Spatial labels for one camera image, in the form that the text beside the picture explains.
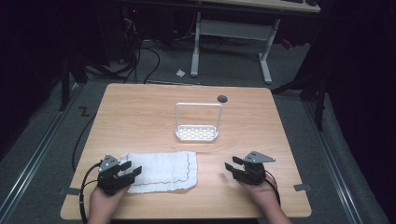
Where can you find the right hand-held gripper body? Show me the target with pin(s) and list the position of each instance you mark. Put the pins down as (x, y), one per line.
(253, 174)

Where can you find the black stand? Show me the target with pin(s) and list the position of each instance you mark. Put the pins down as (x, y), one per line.
(67, 81)
(314, 93)

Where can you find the white-framed desk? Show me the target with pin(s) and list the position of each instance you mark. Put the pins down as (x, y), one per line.
(236, 29)

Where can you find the dark round table grommet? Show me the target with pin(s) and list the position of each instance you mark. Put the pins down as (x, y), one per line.
(222, 99)

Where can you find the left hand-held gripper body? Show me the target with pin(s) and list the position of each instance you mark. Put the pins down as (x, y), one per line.
(107, 182)

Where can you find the person's right hand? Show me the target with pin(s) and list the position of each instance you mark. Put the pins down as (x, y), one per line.
(263, 194)

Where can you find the crumpled white paper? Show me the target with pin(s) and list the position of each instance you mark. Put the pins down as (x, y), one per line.
(180, 73)

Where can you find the white towel with coloured edge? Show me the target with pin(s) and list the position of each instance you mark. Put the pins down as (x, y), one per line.
(165, 171)

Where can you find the metal floor rail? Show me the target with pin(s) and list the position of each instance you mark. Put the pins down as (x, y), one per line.
(334, 165)
(34, 155)

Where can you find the grey tape piece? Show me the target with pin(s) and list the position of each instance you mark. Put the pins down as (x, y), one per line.
(302, 187)
(71, 191)

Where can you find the person's left hand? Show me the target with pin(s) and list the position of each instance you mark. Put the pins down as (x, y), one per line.
(102, 202)

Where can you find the white rack with tall frame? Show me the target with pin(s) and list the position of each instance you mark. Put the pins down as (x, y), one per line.
(196, 133)

